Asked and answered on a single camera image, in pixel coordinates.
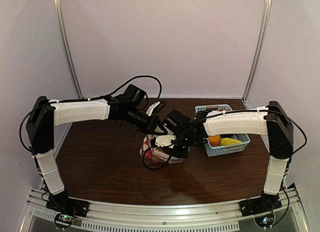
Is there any orange fake orange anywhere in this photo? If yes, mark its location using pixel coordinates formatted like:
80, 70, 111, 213
207, 135, 221, 147

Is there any clear polka dot zip bag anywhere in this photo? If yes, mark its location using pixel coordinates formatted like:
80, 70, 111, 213
139, 135, 183, 167

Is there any red lychee bunch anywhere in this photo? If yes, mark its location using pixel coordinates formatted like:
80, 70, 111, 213
144, 151, 161, 165

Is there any yellow fake lemon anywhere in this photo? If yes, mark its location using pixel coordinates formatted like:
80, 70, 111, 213
219, 138, 242, 146

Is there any light blue plastic basket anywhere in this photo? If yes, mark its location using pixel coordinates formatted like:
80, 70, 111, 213
195, 104, 251, 157

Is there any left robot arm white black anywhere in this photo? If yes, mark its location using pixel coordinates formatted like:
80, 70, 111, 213
21, 84, 168, 196

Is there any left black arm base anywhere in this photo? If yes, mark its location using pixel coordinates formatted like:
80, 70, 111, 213
46, 191, 89, 231

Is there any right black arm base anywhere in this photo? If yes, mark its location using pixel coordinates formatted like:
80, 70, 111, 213
238, 193, 282, 229

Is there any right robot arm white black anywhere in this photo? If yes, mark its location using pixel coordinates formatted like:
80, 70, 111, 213
162, 101, 294, 196

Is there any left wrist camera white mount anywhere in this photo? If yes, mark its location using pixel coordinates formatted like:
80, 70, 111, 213
145, 100, 167, 116

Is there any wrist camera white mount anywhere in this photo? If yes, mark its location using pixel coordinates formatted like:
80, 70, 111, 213
145, 100, 167, 116
154, 135, 176, 148

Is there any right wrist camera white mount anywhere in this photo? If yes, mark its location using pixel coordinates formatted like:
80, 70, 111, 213
154, 135, 176, 148

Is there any right black camera cable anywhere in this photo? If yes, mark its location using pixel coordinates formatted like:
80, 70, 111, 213
142, 142, 176, 171

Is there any black camera cable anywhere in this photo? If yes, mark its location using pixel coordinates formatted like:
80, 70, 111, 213
142, 142, 176, 171
109, 75, 163, 103

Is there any left black camera cable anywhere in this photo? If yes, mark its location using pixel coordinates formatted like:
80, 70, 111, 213
109, 75, 163, 103

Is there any left aluminium frame post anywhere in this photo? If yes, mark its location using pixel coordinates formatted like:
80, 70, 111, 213
53, 0, 83, 99

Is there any aluminium frame post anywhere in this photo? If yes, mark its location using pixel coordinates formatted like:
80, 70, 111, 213
242, 0, 273, 103
53, 0, 83, 99

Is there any front aluminium rail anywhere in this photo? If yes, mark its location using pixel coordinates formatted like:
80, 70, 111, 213
18, 188, 311, 232

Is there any right aluminium frame post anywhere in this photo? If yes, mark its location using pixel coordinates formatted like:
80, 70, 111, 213
242, 0, 273, 103

